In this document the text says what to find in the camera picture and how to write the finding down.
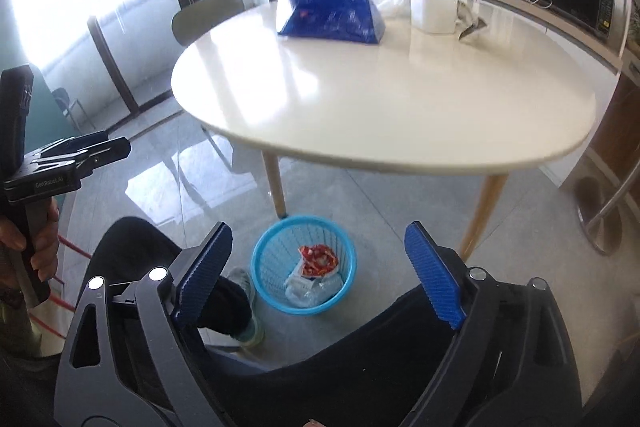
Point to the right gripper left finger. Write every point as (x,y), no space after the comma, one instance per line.
(167,301)

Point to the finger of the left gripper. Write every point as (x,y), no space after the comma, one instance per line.
(95,151)
(72,145)

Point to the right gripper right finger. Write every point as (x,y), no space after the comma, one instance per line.
(510,361)

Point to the red snack bag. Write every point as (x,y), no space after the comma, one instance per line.
(317,261)

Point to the white plastic bag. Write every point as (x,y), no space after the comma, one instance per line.
(297,289)

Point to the clear crinkled plastic wrapper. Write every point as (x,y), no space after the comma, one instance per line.
(325,288)

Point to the blue plastic trash basket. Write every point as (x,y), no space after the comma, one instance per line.
(276,254)

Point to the person's left hand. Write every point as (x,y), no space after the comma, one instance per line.
(45,258)

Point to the small chair outside window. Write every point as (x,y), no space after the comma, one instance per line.
(62,98)

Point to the person's left leg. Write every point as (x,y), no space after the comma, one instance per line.
(128,250)

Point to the person's leg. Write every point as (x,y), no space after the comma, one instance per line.
(372,377)
(128,250)

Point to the person's right leg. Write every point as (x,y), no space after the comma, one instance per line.
(372,377)

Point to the left sneaker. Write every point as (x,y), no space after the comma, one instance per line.
(247,327)

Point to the green chair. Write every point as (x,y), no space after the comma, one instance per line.
(195,20)

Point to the metal stool base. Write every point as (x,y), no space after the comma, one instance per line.
(607,211)

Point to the wooden table leg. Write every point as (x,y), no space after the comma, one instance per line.
(491,191)
(272,169)

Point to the blue plastic bag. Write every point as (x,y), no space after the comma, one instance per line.
(342,20)

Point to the round white table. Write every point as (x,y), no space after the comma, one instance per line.
(504,99)

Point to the silver yellow snack wrapper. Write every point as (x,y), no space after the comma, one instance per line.
(468,21)

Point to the white plastic container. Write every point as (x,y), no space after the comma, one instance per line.
(436,17)

